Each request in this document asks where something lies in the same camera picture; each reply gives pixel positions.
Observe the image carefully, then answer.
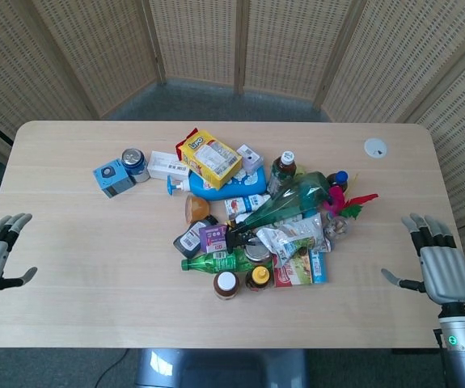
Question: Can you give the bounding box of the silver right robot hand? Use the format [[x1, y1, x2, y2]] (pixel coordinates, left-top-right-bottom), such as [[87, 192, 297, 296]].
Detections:
[[380, 213, 465, 306]]

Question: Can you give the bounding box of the small blue square box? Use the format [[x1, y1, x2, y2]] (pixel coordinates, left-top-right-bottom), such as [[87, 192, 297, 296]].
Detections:
[[92, 158, 137, 199]]

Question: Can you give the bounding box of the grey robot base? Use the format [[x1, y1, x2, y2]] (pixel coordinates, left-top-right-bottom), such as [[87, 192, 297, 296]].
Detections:
[[134, 348, 310, 388]]

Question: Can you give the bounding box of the red snack packet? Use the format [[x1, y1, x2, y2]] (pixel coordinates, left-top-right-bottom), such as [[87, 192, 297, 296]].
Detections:
[[272, 254, 315, 289]]

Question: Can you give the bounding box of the long white cardboard box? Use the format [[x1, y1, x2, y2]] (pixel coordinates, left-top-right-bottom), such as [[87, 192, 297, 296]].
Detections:
[[146, 150, 191, 182]]

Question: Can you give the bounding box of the purple small packet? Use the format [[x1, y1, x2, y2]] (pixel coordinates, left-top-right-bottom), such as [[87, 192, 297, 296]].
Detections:
[[198, 224, 229, 254]]

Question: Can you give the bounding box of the small lavender box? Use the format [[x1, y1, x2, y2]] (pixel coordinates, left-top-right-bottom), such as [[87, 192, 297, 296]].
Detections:
[[236, 143, 265, 173]]

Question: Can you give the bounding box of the clear plastic jar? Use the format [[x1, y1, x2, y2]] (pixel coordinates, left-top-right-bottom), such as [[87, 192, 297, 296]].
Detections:
[[323, 215, 353, 240]]

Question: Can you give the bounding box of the colourful feather shuttlecock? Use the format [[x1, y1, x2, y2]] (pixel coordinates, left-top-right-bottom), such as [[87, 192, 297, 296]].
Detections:
[[322, 173, 379, 221]]

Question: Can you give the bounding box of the dark bottle with blue cap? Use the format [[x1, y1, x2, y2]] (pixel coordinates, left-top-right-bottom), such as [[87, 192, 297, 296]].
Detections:
[[327, 171, 351, 191]]

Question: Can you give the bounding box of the silver snack bag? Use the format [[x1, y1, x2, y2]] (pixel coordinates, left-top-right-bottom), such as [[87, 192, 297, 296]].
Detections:
[[256, 213, 332, 268]]

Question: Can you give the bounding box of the large clear green bottle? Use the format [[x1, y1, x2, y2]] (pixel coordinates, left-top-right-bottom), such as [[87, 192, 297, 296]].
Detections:
[[227, 171, 332, 236]]

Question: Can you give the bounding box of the blue drink can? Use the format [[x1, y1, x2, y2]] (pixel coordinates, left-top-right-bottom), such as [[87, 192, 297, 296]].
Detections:
[[120, 148, 151, 183]]

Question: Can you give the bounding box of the honey bottle yellow cap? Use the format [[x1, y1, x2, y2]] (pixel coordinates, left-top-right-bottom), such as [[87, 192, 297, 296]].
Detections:
[[244, 265, 273, 293]]

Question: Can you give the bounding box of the glass jar with metal lid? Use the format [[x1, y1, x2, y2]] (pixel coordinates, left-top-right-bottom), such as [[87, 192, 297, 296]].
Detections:
[[243, 242, 273, 266]]

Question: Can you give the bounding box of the tea bottle with white cap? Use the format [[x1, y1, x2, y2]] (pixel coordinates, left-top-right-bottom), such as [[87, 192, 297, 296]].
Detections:
[[267, 150, 298, 196]]

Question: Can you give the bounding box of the dark grey pouch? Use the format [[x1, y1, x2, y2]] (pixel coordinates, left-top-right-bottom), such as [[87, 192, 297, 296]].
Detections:
[[172, 215, 219, 258]]

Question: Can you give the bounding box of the small white milk carton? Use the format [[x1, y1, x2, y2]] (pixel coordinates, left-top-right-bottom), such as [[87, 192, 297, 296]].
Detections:
[[223, 193, 274, 216]]

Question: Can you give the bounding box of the orange jelly cup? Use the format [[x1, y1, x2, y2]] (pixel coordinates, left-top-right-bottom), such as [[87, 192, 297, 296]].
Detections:
[[184, 194, 212, 224]]

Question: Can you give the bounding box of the brown drink bottle white cap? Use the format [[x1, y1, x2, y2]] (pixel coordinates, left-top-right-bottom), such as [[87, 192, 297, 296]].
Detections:
[[213, 270, 241, 302]]

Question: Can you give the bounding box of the blue pump lotion bottle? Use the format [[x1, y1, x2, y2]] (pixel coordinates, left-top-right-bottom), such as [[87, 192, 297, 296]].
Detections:
[[166, 165, 268, 202]]

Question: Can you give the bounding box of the small green soda bottle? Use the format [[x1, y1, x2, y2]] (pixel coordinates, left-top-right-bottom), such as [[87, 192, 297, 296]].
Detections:
[[180, 247, 274, 276]]

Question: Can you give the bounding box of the wicker folding screen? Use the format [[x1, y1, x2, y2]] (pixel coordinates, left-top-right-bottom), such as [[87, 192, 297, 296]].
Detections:
[[0, 0, 465, 308]]

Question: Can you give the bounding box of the yellow snack bag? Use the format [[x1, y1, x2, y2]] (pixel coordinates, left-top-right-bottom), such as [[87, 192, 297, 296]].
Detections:
[[175, 128, 243, 191]]

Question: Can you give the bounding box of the white table cable grommet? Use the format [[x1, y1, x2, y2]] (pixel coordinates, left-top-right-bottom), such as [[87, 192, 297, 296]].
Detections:
[[363, 137, 391, 159]]

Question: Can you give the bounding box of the black floor cable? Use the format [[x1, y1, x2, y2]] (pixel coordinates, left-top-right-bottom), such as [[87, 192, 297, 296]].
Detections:
[[93, 348, 131, 388]]

